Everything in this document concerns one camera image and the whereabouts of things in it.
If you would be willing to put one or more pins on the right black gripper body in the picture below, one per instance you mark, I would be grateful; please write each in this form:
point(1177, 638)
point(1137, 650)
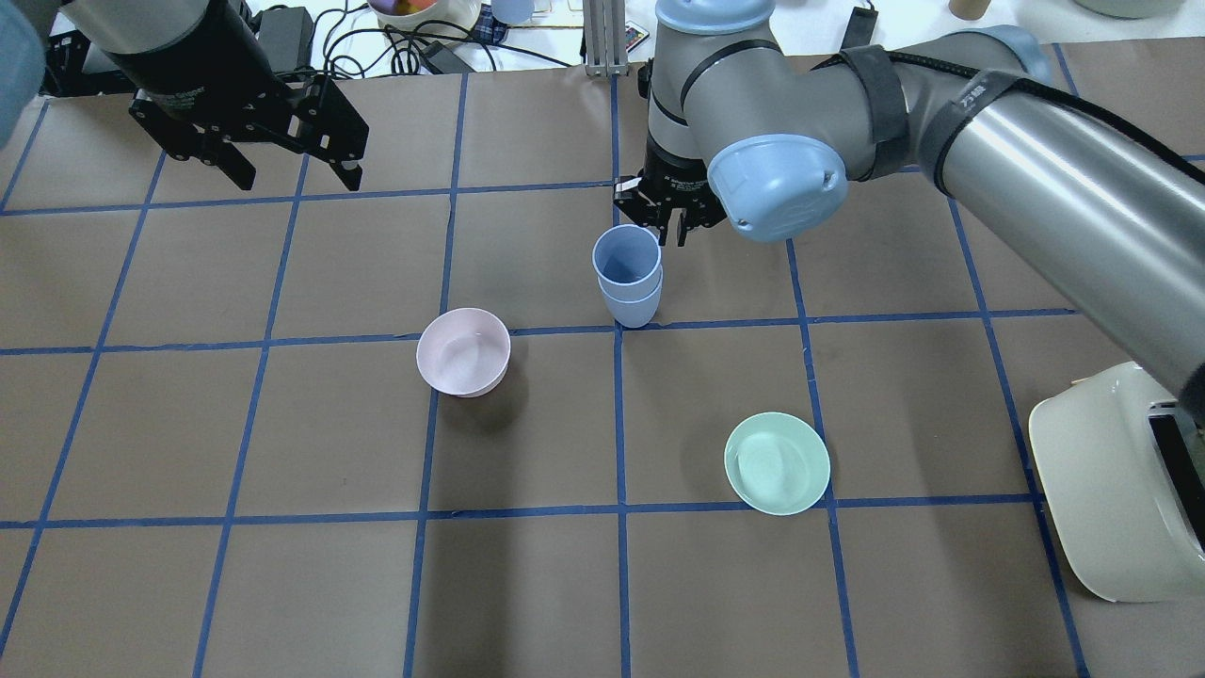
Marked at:
point(674, 179)

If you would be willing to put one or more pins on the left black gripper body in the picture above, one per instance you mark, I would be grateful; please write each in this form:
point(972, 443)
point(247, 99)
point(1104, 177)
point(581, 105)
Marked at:
point(193, 68)

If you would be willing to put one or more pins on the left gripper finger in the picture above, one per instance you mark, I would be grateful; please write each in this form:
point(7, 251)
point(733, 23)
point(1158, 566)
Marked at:
point(228, 159)
point(349, 174)

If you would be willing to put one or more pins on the blue cup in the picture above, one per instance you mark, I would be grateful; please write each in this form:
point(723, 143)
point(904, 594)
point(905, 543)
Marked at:
point(628, 262)
point(633, 313)
point(513, 12)

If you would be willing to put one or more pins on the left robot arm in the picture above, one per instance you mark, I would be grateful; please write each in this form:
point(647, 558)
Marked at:
point(153, 39)

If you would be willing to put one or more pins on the white bowl with fruit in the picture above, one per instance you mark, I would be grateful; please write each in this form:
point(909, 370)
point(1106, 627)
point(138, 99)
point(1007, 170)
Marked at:
point(443, 18)

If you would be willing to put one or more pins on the remote control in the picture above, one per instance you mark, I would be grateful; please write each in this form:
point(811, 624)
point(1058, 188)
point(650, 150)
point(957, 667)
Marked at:
point(634, 36)

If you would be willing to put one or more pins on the pink bowl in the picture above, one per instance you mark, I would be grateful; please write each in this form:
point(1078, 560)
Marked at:
point(464, 352)

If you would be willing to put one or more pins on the blue cup on desk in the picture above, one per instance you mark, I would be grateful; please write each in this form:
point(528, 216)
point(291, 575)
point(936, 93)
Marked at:
point(513, 12)

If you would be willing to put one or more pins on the green bowl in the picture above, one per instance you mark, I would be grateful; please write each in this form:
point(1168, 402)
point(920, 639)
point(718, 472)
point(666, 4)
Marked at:
point(777, 463)

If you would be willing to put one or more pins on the white toaster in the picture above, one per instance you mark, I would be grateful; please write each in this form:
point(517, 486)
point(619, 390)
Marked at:
point(1120, 463)

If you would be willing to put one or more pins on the aluminium frame post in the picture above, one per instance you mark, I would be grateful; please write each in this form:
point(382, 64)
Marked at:
point(605, 38)

